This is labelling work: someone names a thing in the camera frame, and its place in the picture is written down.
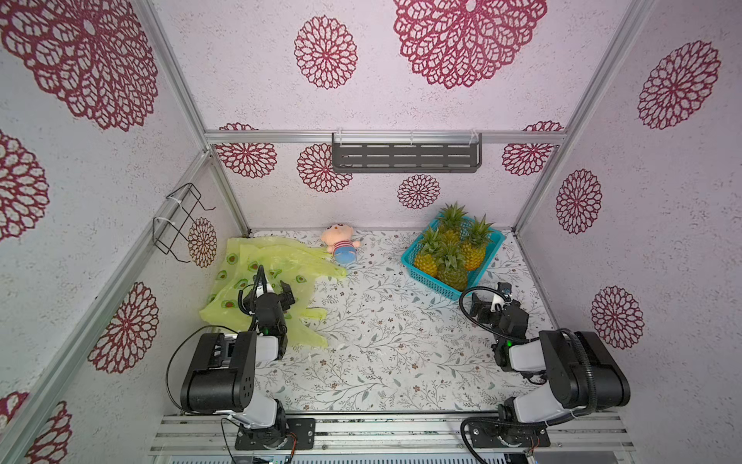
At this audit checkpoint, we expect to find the green avocado plastic bag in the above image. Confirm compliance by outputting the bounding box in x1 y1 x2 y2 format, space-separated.
198 236 349 350

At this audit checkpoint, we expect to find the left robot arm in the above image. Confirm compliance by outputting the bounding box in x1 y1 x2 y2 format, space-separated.
180 282 296 437

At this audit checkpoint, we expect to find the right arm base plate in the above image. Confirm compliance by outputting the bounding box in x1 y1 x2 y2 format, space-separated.
467 421 552 450

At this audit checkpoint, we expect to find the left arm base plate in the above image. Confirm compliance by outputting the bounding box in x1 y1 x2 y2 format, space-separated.
235 417 317 452

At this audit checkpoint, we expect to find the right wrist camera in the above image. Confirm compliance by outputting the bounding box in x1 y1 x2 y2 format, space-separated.
490 281 512 313

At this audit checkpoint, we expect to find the black wire wall rack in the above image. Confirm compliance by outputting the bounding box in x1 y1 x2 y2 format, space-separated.
151 183 214 264

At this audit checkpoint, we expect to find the pink plush doll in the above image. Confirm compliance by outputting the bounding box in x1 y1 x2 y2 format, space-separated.
321 223 361 267

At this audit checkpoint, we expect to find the grey metal wall shelf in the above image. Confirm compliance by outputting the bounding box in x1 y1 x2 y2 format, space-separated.
330 133 483 174

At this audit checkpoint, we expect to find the pineapple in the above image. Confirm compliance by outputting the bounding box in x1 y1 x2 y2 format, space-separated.
438 202 467 245
414 228 444 278
438 242 469 291
462 216 493 272

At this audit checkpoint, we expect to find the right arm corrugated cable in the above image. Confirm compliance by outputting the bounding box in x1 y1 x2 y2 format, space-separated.
457 285 598 464

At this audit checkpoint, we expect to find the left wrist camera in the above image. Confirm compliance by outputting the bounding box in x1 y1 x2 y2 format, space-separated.
252 265 274 300

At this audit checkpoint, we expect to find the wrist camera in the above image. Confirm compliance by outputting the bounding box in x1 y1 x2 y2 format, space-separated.
252 265 274 300
490 281 512 313

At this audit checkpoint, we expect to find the aluminium front rail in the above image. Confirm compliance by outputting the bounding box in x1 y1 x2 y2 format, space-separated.
145 411 639 463

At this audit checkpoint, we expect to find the teal plastic basket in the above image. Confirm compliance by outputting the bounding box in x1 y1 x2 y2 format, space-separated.
401 214 505 301

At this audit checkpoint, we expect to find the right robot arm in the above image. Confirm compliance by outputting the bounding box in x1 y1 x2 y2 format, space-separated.
458 286 631 428

